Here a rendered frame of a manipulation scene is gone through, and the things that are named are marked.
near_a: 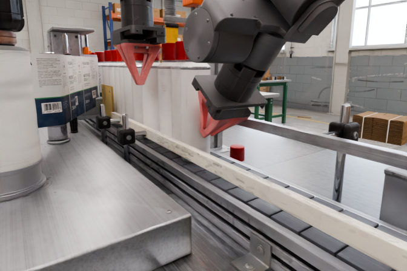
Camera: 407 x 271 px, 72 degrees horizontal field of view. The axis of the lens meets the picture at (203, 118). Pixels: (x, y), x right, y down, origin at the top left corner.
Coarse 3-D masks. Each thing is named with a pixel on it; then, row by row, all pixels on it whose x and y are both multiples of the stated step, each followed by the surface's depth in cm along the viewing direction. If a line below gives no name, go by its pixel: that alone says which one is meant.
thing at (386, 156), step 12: (252, 120) 42; (276, 132) 39; (288, 132) 37; (300, 132) 35; (312, 132) 35; (312, 144) 34; (324, 144) 33; (336, 144) 32; (348, 144) 30; (360, 144) 30; (360, 156) 30; (372, 156) 29; (384, 156) 28; (396, 156) 27
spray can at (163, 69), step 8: (168, 48) 54; (168, 56) 54; (160, 64) 55; (168, 64) 54; (160, 72) 54; (168, 72) 54; (160, 80) 55; (168, 80) 54; (160, 88) 55; (168, 88) 54; (160, 96) 55; (168, 96) 55; (160, 104) 56; (168, 104) 55; (160, 112) 56; (168, 112) 55; (160, 120) 57; (168, 120) 56; (160, 128) 57; (168, 128) 56
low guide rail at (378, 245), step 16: (112, 112) 77; (144, 128) 58; (160, 144) 53; (176, 144) 47; (192, 160) 44; (208, 160) 40; (224, 176) 37; (240, 176) 34; (256, 176) 33; (256, 192) 32; (272, 192) 30; (288, 192) 29; (288, 208) 29; (304, 208) 27; (320, 208) 26; (320, 224) 26; (336, 224) 24; (352, 224) 23; (352, 240) 23; (368, 240) 22; (384, 240) 21; (400, 240) 21; (384, 256) 21; (400, 256) 20
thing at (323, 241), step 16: (144, 144) 60; (176, 160) 49; (224, 160) 49; (208, 176) 42; (240, 192) 37; (304, 192) 37; (256, 208) 33; (272, 208) 33; (336, 208) 33; (288, 224) 30; (304, 224) 30; (368, 224) 30; (320, 240) 27; (336, 240) 27; (336, 256) 26; (352, 256) 25; (368, 256) 25
